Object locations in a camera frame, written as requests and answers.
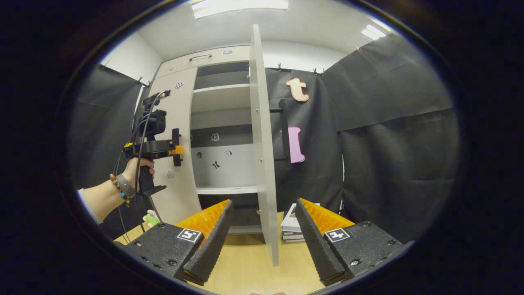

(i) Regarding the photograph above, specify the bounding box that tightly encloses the beige double-door shoe cabinet body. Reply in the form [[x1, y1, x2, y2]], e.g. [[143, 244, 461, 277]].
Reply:
[[149, 45, 267, 236]]

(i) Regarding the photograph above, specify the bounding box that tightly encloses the beige cabinet drawer front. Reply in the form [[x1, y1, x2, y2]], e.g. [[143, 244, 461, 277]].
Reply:
[[158, 46, 251, 78]]

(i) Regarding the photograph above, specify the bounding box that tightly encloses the ceiling light panel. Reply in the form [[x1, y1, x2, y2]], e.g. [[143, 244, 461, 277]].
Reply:
[[360, 24, 387, 41], [190, 0, 289, 20]]

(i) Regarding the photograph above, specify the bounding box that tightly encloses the grey wristband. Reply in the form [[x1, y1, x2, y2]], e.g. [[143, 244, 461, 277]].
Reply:
[[116, 173, 136, 199]]

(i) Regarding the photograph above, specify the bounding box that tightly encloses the beige shoe cabinet door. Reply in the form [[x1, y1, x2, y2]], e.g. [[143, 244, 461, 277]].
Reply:
[[249, 24, 280, 267], [148, 68, 202, 225]]

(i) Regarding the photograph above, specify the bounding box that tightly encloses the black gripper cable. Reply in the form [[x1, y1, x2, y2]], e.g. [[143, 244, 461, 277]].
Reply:
[[113, 91, 170, 242]]

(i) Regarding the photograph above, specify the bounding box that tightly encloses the white cabinet shelf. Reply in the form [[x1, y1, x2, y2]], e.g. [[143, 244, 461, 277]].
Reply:
[[196, 186, 259, 195], [192, 84, 251, 113]]

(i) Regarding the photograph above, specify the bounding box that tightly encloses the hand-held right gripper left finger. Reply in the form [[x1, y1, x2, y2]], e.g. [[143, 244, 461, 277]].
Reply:
[[123, 200, 235, 286]]

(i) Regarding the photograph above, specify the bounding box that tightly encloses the black left door handle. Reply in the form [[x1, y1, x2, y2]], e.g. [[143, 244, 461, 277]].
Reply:
[[172, 128, 182, 167]]

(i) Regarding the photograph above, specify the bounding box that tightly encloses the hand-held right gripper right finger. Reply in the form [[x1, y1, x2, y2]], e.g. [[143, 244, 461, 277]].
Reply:
[[295, 198, 404, 286]]

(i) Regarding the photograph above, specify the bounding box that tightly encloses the white cover book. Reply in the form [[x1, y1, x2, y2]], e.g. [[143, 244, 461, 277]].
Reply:
[[281, 203, 321, 232]]

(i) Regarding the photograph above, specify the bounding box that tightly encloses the pink and green plush toy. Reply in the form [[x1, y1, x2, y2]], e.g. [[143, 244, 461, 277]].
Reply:
[[142, 210, 161, 228]]

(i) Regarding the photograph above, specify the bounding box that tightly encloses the black backdrop cloth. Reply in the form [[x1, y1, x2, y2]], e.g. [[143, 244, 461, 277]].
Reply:
[[68, 33, 461, 244]]

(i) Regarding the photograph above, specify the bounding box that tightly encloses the beaded bracelet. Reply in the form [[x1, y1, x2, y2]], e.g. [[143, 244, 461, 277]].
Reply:
[[109, 174, 131, 205]]

